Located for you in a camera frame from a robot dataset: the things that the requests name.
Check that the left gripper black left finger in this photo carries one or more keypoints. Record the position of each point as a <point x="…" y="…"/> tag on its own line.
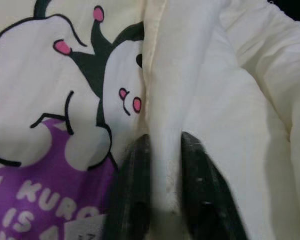
<point x="130" y="190"/>

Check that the cream cartoon print quilt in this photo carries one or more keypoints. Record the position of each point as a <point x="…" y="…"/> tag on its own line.
<point x="215" y="100"/>

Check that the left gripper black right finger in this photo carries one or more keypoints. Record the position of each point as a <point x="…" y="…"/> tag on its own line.
<point x="205" y="190"/>

